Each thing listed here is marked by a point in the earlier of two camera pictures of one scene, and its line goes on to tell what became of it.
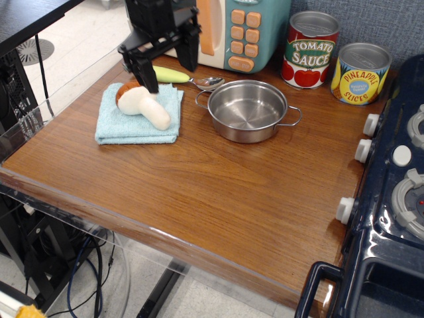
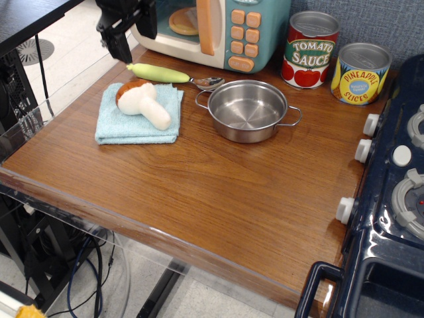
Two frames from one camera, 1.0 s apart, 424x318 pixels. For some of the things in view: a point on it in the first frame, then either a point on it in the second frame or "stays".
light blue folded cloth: (114, 126) stays
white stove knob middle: (363, 150) stays
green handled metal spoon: (164, 74) stays
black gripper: (156, 25) → (114, 14)
